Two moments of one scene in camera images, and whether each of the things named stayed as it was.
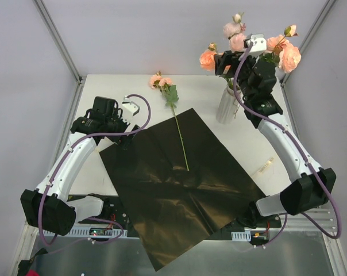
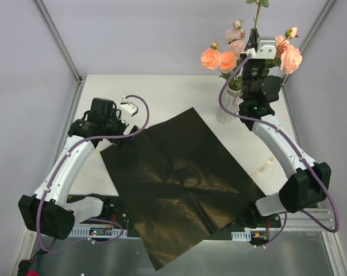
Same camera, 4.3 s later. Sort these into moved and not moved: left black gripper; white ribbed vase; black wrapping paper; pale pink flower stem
Moved: pale pink flower stem
Not moved: left black gripper; white ribbed vase; black wrapping paper
